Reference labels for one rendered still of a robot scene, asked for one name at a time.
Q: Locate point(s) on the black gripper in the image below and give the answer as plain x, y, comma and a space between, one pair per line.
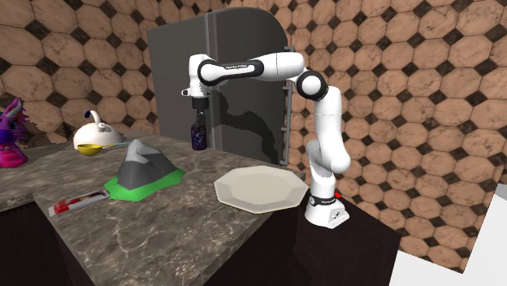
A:
199, 104

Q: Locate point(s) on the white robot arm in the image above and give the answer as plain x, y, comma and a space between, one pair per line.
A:
328, 119

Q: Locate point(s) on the grey refrigerator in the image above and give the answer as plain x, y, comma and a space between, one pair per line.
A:
245, 79

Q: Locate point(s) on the grey mountain figure green base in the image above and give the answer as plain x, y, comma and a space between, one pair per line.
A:
140, 168

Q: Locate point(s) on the white octagonal plate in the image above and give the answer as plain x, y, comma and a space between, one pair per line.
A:
261, 189

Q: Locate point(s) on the white kettle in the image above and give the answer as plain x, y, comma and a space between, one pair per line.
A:
95, 134

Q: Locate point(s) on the yellow measuring spoon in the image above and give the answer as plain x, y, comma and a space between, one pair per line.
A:
90, 149

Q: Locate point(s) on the red and white flat packet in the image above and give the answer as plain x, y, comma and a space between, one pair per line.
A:
77, 202

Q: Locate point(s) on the pink purple dragon figure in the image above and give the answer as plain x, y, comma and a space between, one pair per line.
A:
10, 138

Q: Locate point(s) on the dark robot stand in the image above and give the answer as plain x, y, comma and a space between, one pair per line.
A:
348, 245

